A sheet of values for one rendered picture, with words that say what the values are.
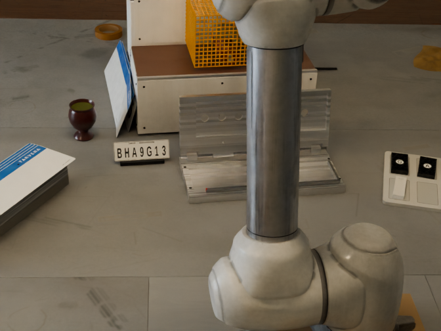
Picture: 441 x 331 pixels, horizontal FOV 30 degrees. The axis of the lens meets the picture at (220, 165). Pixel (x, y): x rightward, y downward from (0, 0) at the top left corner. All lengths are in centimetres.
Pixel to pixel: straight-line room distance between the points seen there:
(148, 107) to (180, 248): 56
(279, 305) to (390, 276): 23
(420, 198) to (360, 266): 75
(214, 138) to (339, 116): 52
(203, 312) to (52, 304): 35
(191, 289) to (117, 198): 42
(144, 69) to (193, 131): 28
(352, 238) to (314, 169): 76
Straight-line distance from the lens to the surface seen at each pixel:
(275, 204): 155
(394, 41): 329
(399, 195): 232
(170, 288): 197
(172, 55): 258
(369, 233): 167
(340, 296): 165
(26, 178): 220
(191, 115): 232
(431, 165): 248
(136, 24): 261
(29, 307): 195
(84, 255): 207
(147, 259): 205
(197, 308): 192
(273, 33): 144
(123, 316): 190
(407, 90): 293
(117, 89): 270
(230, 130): 237
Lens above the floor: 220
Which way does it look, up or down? 33 degrees down
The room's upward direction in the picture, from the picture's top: 3 degrees clockwise
